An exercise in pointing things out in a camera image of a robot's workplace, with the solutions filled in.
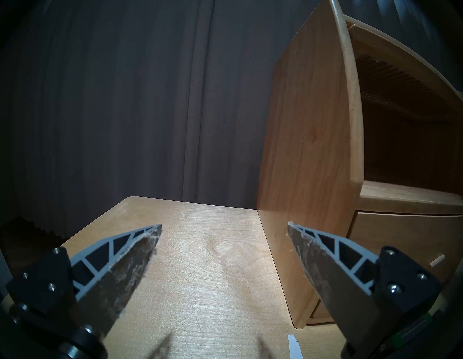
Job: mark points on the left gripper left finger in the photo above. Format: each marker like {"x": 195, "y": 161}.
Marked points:
{"x": 108, "y": 275}

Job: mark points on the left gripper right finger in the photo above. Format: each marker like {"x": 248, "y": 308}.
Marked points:
{"x": 325, "y": 260}

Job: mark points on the white tape strip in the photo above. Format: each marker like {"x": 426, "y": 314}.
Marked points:
{"x": 294, "y": 349}

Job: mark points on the wooden cabinet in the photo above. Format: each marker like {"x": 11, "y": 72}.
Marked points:
{"x": 307, "y": 144}

